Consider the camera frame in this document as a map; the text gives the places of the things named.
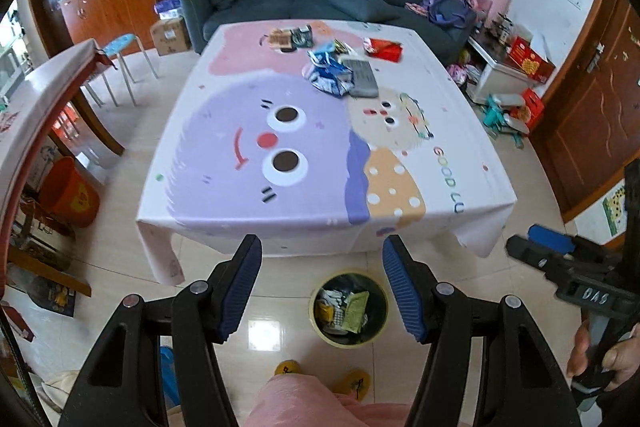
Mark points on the white cabinet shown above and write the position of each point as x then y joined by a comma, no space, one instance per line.
492,79

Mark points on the blue box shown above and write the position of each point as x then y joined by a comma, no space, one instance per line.
167,8

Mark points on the pink gift bag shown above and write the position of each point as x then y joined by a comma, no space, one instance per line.
501,7

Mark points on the cartoon printed tablecloth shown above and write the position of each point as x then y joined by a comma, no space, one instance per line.
225,187

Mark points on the white wall socket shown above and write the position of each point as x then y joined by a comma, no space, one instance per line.
575,3

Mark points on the pink printed bag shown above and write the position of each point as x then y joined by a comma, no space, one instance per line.
462,79

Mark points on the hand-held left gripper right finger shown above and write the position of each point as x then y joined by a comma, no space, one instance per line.
405,292

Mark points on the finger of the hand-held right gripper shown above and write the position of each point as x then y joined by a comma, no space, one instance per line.
550,238
535,259

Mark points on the teal grey toy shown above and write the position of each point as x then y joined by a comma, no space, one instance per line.
502,119

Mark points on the person's right hand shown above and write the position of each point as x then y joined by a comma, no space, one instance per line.
622,359

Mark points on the green patterned wrapper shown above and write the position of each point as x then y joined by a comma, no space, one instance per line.
342,45

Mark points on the yellow patterned card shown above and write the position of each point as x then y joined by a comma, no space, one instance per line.
615,209

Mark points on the yellow trash bin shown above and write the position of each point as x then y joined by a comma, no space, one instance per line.
375,332

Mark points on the gold wrapper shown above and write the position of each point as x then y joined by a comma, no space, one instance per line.
280,39

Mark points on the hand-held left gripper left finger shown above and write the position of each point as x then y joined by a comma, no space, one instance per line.
240,292

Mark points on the large red gift box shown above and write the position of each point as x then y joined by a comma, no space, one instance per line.
530,59

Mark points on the small black rack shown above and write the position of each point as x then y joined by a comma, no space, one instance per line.
503,31

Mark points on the white paper sheet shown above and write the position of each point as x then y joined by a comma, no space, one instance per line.
539,46

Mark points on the person's pink trousers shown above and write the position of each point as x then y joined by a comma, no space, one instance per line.
325,404

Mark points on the orange bucket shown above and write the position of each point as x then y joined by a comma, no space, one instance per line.
70,197

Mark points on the pink striped cloth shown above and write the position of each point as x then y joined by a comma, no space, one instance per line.
417,8

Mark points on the blue stool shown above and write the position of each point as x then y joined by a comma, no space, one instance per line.
120,44

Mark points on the blue silver wrapper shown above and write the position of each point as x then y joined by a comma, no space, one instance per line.
327,79

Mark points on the yellow slipper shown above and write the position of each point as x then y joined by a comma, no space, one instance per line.
352,384
287,368

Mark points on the grey foil pouch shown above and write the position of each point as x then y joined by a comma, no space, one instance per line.
363,79

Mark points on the wooden table with white cover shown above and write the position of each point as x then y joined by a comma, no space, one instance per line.
50,87

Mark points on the purple backpack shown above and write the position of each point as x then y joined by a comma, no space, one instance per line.
450,7

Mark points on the cardboard box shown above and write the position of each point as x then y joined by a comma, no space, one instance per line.
171,37

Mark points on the small red gift box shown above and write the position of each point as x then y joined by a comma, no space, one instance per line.
531,107

